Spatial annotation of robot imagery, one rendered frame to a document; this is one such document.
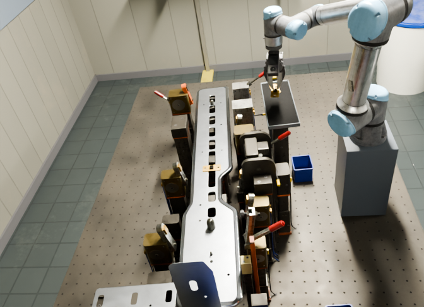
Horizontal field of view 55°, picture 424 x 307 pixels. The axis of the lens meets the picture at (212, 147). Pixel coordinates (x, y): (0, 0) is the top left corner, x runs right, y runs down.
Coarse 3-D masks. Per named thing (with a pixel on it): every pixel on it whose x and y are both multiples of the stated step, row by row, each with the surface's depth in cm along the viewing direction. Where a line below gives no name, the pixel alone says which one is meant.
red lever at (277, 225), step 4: (280, 220) 137; (276, 224) 137; (280, 224) 136; (284, 224) 137; (268, 228) 139; (272, 228) 138; (276, 228) 137; (260, 232) 140; (264, 232) 139; (268, 232) 139; (256, 236) 141; (260, 236) 140
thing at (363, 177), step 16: (352, 144) 169; (384, 144) 166; (336, 160) 194; (352, 160) 168; (368, 160) 168; (384, 160) 167; (336, 176) 197; (352, 176) 174; (368, 176) 173; (384, 176) 173; (336, 192) 200; (352, 192) 180; (368, 192) 179; (384, 192) 179; (352, 208) 187; (368, 208) 186; (384, 208) 185
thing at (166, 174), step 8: (168, 176) 177; (176, 176) 176; (168, 184) 178; (176, 184) 178; (168, 192) 181; (176, 192) 181; (184, 192) 182; (168, 200) 190; (176, 200) 186; (184, 200) 186; (176, 208) 189; (184, 208) 189
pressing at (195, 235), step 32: (224, 96) 229; (224, 128) 206; (192, 160) 191; (224, 160) 187; (192, 192) 174; (192, 224) 160; (224, 224) 158; (192, 256) 149; (224, 256) 147; (192, 288) 139; (224, 288) 137
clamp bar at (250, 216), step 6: (240, 210) 134; (252, 210) 133; (240, 216) 133; (252, 216) 132; (252, 222) 134; (246, 228) 140; (252, 228) 136; (246, 234) 143; (252, 234) 138; (246, 240) 140
